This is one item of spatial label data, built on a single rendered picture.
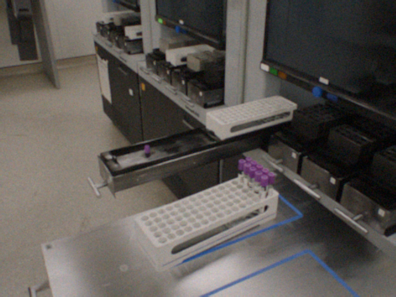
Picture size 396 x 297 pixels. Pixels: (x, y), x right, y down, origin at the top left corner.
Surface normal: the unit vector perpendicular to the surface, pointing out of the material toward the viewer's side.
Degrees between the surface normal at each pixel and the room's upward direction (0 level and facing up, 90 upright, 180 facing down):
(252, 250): 0
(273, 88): 90
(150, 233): 0
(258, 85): 90
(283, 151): 90
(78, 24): 90
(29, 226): 0
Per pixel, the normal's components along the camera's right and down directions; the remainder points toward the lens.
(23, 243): 0.00, -0.87
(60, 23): 0.50, 0.42
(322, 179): -0.87, 0.25
